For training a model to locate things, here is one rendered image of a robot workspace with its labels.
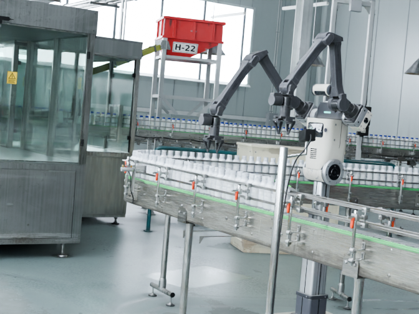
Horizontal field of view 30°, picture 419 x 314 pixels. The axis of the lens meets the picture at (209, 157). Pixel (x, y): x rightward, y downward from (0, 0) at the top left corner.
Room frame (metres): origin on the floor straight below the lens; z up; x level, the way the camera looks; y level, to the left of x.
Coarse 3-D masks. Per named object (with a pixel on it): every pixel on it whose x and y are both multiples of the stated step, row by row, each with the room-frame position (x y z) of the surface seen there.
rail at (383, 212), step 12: (228, 180) 4.31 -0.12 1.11; (228, 192) 4.30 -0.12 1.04; (288, 192) 3.85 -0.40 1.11; (336, 204) 3.54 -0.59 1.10; (348, 204) 3.48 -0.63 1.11; (360, 204) 3.51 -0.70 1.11; (324, 216) 3.60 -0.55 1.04; (336, 216) 3.64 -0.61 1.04; (396, 216) 3.22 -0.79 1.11; (408, 216) 3.26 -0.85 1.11; (372, 228) 3.33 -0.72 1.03; (384, 228) 3.28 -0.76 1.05; (396, 228) 3.32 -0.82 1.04
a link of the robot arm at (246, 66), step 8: (256, 56) 4.61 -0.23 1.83; (248, 64) 4.61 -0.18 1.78; (256, 64) 4.61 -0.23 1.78; (240, 72) 4.59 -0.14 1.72; (248, 72) 4.62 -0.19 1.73; (232, 80) 4.58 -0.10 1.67; (240, 80) 4.59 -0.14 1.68; (224, 88) 4.57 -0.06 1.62; (232, 88) 4.56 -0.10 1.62; (224, 96) 4.54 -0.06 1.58; (216, 104) 4.51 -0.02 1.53; (224, 104) 4.53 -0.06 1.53; (216, 112) 4.50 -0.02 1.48
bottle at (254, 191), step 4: (256, 176) 4.12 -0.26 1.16; (260, 176) 4.13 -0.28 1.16; (256, 180) 4.12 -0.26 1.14; (260, 180) 4.13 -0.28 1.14; (256, 184) 4.11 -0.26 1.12; (252, 188) 4.12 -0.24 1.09; (256, 188) 4.11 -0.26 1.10; (252, 192) 4.12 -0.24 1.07; (256, 192) 4.11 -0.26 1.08; (252, 196) 4.12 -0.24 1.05; (256, 196) 4.11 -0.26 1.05; (252, 200) 4.11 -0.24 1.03; (252, 204) 4.11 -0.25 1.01; (256, 204) 4.11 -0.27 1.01
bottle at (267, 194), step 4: (268, 180) 4.02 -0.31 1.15; (272, 180) 4.02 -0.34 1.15; (268, 184) 4.02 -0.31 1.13; (272, 184) 4.02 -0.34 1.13; (264, 192) 4.03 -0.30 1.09; (268, 192) 4.01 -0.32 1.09; (264, 196) 4.02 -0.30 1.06; (268, 196) 4.01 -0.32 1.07; (264, 200) 4.02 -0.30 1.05; (268, 200) 4.01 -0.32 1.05; (264, 204) 4.02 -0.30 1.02; (268, 204) 4.01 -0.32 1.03; (264, 208) 4.02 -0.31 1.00; (268, 208) 4.01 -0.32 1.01
